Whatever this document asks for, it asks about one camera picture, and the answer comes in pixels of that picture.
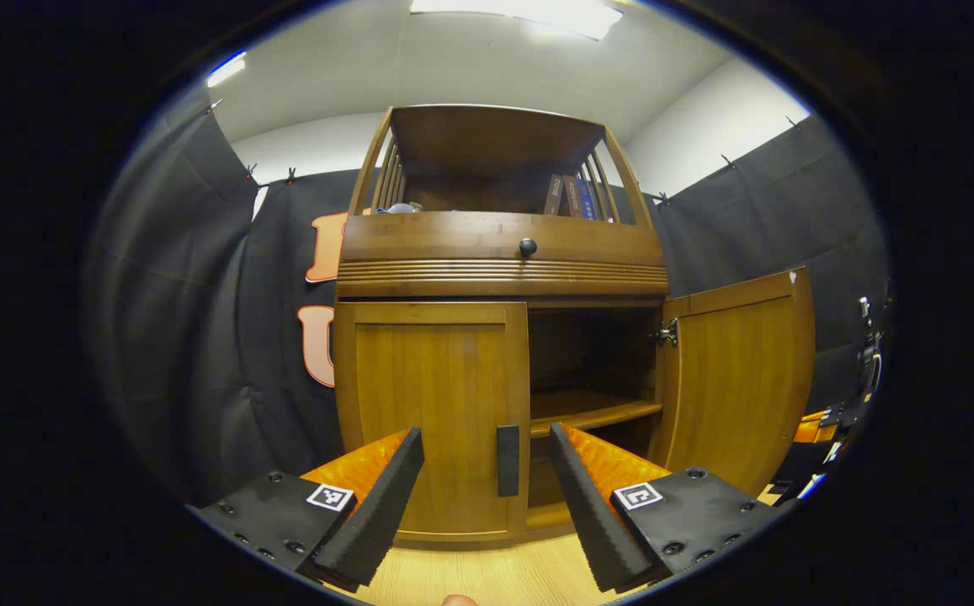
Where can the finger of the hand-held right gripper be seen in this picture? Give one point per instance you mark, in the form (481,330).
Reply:
(813,429)

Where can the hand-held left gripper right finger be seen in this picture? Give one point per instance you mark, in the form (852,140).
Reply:
(588,513)

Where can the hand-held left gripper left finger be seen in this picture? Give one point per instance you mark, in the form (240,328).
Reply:
(385,513)

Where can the wooden cabinet door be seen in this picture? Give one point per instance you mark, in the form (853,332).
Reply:
(739,387)
(436,396)

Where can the wooden double-door shoe cabinet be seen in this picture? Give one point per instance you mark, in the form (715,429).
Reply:
(453,240)

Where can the metal door hinge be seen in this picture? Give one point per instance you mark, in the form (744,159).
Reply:
(667,332)

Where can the black round drawer knob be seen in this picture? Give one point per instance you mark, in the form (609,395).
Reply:
(528,247)

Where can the black backdrop cloth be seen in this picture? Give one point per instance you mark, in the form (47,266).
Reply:
(183,295)

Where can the blue cloth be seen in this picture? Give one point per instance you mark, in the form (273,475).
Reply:
(398,208)

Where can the blue book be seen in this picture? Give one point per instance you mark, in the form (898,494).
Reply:
(585,200)

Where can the dark brown book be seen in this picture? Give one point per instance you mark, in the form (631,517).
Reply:
(553,195)

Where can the small ceiling light panel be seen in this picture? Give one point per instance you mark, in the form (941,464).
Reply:
(226,69)

